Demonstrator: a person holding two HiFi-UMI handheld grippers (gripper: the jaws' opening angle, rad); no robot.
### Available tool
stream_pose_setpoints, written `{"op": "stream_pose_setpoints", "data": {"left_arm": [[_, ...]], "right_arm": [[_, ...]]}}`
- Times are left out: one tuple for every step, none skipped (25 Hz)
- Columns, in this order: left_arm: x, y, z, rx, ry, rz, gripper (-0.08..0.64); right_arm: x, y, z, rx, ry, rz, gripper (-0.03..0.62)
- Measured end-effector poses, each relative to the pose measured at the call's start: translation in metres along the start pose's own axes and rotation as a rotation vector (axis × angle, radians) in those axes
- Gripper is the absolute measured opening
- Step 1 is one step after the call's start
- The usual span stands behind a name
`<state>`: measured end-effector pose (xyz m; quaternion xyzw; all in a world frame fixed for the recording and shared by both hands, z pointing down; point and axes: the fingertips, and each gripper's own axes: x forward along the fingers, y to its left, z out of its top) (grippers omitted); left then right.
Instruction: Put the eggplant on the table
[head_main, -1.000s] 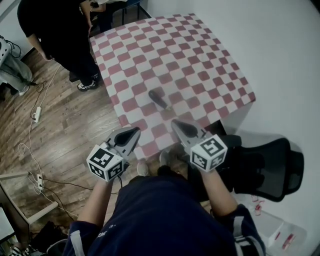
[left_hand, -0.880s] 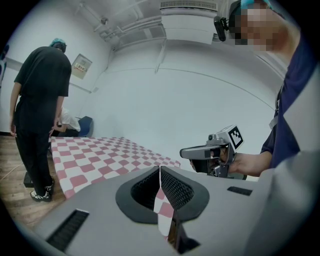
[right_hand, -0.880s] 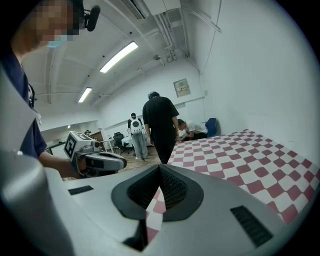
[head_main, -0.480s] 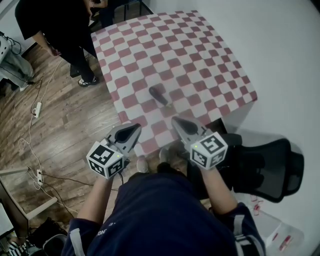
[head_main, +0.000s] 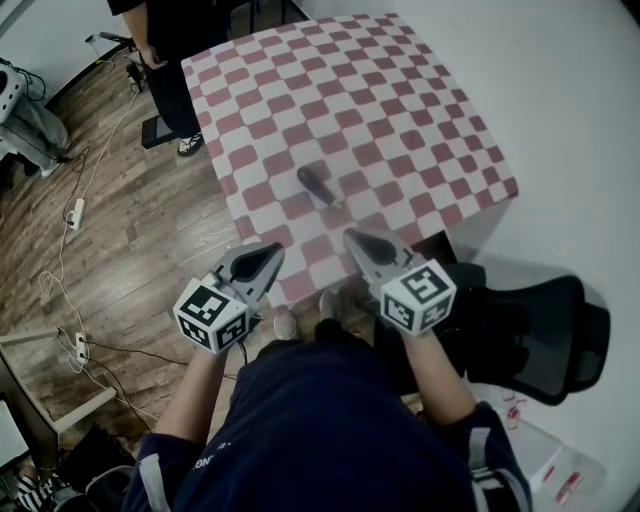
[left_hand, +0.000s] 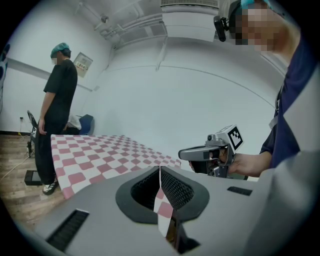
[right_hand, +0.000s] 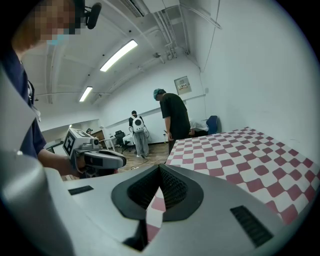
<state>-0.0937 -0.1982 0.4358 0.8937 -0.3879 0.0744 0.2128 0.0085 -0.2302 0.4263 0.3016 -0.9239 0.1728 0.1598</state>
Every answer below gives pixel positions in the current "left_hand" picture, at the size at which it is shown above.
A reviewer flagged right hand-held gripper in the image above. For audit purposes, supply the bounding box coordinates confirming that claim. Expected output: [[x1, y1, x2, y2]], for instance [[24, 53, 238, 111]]
[[178, 124, 245, 179]]

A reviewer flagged grey lanyard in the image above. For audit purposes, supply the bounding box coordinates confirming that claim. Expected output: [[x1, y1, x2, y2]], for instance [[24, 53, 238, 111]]
[[268, 83, 286, 130]]

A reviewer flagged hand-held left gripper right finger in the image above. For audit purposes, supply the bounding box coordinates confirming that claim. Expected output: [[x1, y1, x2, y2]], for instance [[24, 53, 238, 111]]
[[160, 165, 210, 224]]

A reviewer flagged black chair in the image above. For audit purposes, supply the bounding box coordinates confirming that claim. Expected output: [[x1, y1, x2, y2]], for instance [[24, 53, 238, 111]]
[[26, 109, 39, 159]]

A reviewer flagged black box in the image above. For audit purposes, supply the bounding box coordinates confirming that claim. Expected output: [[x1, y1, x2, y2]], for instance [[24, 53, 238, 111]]
[[24, 169, 43, 186]]

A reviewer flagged person's right hand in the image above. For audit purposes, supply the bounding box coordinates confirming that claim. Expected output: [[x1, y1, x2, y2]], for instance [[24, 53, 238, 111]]
[[209, 146, 237, 176]]

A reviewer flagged white air conditioner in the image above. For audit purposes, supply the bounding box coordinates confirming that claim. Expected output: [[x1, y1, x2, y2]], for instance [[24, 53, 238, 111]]
[[159, 0, 222, 43]]

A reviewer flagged person's teal cap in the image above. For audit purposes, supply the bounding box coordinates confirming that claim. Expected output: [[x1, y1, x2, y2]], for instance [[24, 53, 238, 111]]
[[240, 0, 273, 10]]

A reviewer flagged white wall conduit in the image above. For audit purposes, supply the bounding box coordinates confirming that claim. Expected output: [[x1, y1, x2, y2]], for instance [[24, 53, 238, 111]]
[[6, 56, 94, 92]]

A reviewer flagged grey electrical wall panel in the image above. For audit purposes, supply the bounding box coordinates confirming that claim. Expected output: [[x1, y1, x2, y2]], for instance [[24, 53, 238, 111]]
[[73, 51, 94, 79]]

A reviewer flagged black head-worn camera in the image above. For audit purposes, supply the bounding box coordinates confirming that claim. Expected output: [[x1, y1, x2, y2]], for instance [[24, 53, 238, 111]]
[[213, 15, 230, 43]]

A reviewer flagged blue chair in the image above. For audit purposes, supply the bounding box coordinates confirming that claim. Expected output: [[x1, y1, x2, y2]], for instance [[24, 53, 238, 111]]
[[78, 114, 95, 136]]

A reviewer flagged red white checkered table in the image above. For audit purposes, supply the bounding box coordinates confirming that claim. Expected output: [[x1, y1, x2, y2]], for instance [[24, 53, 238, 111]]
[[50, 134, 182, 238]]

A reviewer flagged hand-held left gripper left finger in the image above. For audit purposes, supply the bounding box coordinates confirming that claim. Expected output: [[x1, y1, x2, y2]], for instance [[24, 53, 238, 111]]
[[115, 165, 161, 225]]

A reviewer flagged white floor cable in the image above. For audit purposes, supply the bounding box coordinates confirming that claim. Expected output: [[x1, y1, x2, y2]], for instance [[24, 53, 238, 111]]
[[0, 149, 31, 182]]

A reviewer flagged person's navy shirt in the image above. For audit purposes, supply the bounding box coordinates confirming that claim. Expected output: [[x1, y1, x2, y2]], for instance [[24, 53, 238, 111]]
[[259, 32, 320, 169]]

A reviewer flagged person's right forearm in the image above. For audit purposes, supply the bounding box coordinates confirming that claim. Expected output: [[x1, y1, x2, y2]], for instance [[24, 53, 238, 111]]
[[232, 151, 273, 180]]

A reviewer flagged person's head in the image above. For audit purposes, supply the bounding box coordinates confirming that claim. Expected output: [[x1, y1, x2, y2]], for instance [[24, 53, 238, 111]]
[[228, 0, 292, 53]]

